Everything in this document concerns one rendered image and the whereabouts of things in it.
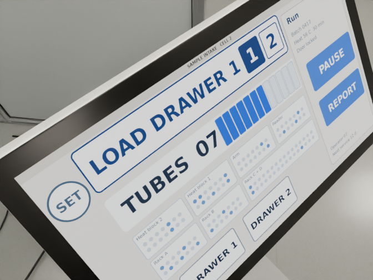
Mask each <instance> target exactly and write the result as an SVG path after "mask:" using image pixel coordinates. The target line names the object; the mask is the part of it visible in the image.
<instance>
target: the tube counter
mask: <svg viewBox="0 0 373 280"><path fill-rule="evenodd" d="M301 87H302V85H301V82H300V79H299V76H298V73H297V71H296V68H295V65H294V62H293V59H290V60H289V61H287V62H286V63H285V64H283V65H282V66H281V67H280V68H278V69H277V70H276V71H275V72H273V73H272V74H271V75H269V76H268V77H266V78H265V79H264V80H263V81H261V82H260V83H259V84H257V85H256V86H255V87H254V88H252V89H251V90H250V91H248V92H247V93H246V94H244V95H243V96H242V97H240V98H239V99H238V100H237V101H235V102H234V103H233V104H231V105H230V106H229V107H228V108H226V109H225V110H223V111H222V112H221V113H220V114H218V115H217V116H216V117H215V118H213V119H212V120H211V121H209V122H208V123H207V124H206V125H204V126H203V127H201V128H200V129H199V130H198V131H196V132H195V133H194V134H192V135H191V136H190V137H189V138H187V139H188V141H189V143H190V145H191V146H192V148H193V150H194V152H195V154H196V156H197V157H198V159H199V161H200V163H201V165H202V166H203V168H205V167H206V166H207V165H208V164H210V163H211V162H212V161H213V160H214V159H216V158H217V157H218V156H220V155H221V154H222V153H223V152H224V151H226V150H227V149H228V148H229V147H230V146H232V145H233V144H234V143H235V142H236V141H237V140H239V139H240V138H241V137H242V136H243V135H245V134H246V133H247V132H249V131H250V130H251V129H252V128H253V127H255V126H256V125H257V124H258V123H259V122H261V121H262V120H263V119H264V118H265V117H267V116H268V115H269V114H270V113H271V112H272V111H274V110H275V109H276V108H278V106H280V105H281V104H282V103H284V102H285V101H286V100H287V99H288V98H290V97H291V96H292V95H293V94H294V93H296V92H297V91H298V90H299V89H300V88H301Z"/></svg>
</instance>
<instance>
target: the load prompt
mask: <svg viewBox="0 0 373 280"><path fill-rule="evenodd" d="M288 52H289V48H288V45H287V42H286V40H285V37H284V34H283V31H282V29H281V25H280V23H279V20H278V17H277V14H274V15H272V16H271V17H269V18H268V19H267V20H265V21H264V22H262V23H261V24H259V25H258V26H256V27H255V28H253V29H252V30H250V31H249V32H248V33H246V34H244V35H243V36H242V37H240V38H239V39H237V40H236V41H234V42H233V43H232V44H230V45H228V46H227V47H225V48H224V49H222V50H221V51H220V52H218V53H217V54H215V55H214V56H212V57H211V58H209V59H208V60H206V61H205V62H204V63H202V64H201V65H199V66H197V67H196V68H194V69H193V70H192V71H190V72H189V73H187V74H186V75H184V76H183V77H182V78H180V79H179V80H177V81H176V82H174V83H173V84H171V85H170V86H169V87H167V88H166V89H164V90H162V91H161V92H159V93H158V94H157V95H155V96H154V97H152V98H151V99H149V100H148V101H146V102H145V103H143V104H142V105H141V106H139V107H138V108H136V109H135V110H133V111H131V112H130V113H129V114H127V115H126V116H124V117H123V118H121V119H120V120H119V121H117V122H115V123H114V124H113V125H111V126H110V127H108V128H107V129H105V130H104V131H102V132H101V133H100V134H98V135H96V136H95V137H94V138H92V139H91V140H89V141H88V142H86V143H85V144H83V145H82V146H80V147H79V148H77V149H76V150H75V151H73V152H72V153H70V154H69V155H68V157H69V158H70V159H71V161H72V162H73V163H74V165H75V166H76V167H77V169H78V170H79V171H80V173H81V174H82V176H83V177H84V178H85V180H86V181H87V182H88V184H89V185H90V186H91V188H92V189H93V191H94V192H95V193H96V195H100V194H101V193H102V192H104V191H105V190H106V189H107V188H109V187H110V186H111V185H113V184H114V183H115V182H117V181H118V180H120V179H121V178H122V177H124V176H125V175H126V174H127V173H129V172H130V171H131V170H133V169H134V168H135V167H136V166H138V165H139V164H141V163H142V162H143V161H145V160H146V159H147V158H149V157H150V156H151V155H152V154H154V153H155V152H156V151H158V150H159V149H161V148H162V147H163V146H164V145H166V144H167V143H168V142H170V141H171V140H172V139H174V138H175V137H176V136H178V135H179V134H181V133H182V132H183V131H184V130H186V129H187V128H188V127H190V126H191V125H192V124H194V123H195V122H196V121H197V120H199V119H200V118H201V117H203V116H204V115H206V114H207V113H208V112H210V111H211V110H212V109H213V108H215V107H216V106H217V105H219V104H220V103H221V102H223V101H224V100H226V99H227V98H228V97H229V96H231V95H232V94H233V93H235V92H236V91H237V90H239V89H240V88H241V87H242V86H244V85H245V84H247V83H248V82H249V81H251V80H252V79H253V78H255V77H256V76H257V75H258V74H260V73H261V72H262V71H264V70H265V69H267V68H268V67H269V66H270V65H272V64H273V63H274V62H276V61H277V60H278V59H280V58H281V57H282V56H284V55H285V54H287V53H288Z"/></svg>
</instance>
